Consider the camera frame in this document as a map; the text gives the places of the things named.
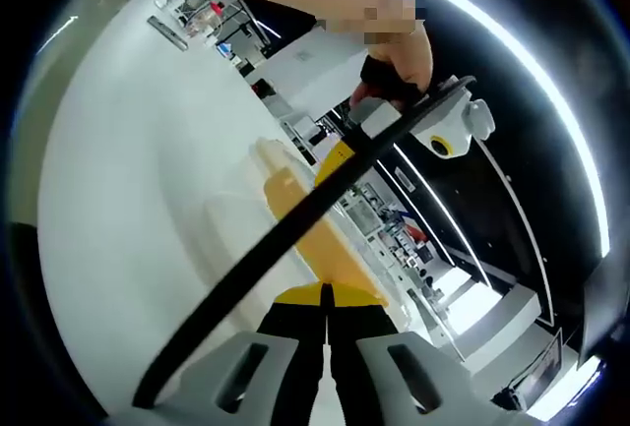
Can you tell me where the person's left hand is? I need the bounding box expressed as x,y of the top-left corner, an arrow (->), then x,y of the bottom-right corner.
367,27 -> 435,92

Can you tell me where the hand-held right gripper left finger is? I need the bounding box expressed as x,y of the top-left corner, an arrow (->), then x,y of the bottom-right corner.
105,282 -> 329,426

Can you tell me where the white table cable slot cover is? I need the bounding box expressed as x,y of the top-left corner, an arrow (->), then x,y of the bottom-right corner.
147,14 -> 191,52

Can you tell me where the yellow plastic latch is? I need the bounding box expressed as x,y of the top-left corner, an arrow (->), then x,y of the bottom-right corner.
262,173 -> 391,310

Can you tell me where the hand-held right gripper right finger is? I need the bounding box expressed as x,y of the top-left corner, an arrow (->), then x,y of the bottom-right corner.
324,282 -> 532,426

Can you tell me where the clear plastic bag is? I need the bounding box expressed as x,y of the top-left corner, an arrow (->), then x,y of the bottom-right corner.
203,135 -> 410,330

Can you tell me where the black cable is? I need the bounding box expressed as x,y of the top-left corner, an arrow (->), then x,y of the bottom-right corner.
131,75 -> 477,410

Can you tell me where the white square pillar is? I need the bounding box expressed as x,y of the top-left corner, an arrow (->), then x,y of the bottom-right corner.
264,27 -> 371,113

